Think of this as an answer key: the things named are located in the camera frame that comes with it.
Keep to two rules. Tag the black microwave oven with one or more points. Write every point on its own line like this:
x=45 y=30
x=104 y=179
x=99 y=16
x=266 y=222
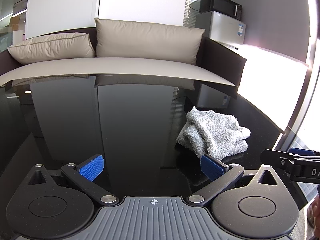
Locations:
x=220 y=3

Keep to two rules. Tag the dark brown sofa beige seat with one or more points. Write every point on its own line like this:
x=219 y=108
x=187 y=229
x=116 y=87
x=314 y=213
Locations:
x=125 y=67

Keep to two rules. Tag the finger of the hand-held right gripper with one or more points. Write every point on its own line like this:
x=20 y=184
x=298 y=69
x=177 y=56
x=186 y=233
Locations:
x=275 y=156

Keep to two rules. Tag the large beige cushion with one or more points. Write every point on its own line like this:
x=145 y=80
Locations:
x=150 y=40

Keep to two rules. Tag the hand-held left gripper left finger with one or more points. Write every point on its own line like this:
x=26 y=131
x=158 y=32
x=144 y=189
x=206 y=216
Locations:
x=91 y=168

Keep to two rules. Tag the grey fluffy towel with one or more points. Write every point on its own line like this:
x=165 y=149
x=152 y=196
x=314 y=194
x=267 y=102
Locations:
x=215 y=130

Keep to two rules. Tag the person's right forearm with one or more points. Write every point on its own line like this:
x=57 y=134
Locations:
x=314 y=212

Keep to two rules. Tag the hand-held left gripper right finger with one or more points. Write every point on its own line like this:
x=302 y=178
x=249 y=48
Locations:
x=212 y=168

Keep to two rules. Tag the silver mini fridge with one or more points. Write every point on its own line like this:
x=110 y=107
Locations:
x=225 y=27

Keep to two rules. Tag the small beige cushion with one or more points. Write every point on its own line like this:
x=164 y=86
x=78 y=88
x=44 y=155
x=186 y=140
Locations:
x=55 y=47

